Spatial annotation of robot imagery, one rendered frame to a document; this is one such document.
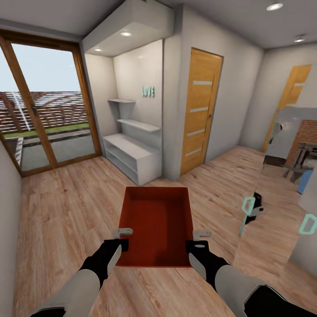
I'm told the storage box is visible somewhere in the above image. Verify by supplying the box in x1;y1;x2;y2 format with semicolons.
116;187;193;268

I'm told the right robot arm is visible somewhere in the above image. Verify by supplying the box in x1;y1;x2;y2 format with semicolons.
185;230;317;317

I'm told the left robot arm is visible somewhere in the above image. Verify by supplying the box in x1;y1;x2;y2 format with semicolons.
29;228;133;317

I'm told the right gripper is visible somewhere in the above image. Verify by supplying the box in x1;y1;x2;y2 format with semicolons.
185;240;209;254

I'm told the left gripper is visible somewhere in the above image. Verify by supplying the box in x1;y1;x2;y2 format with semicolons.
117;239;129;252

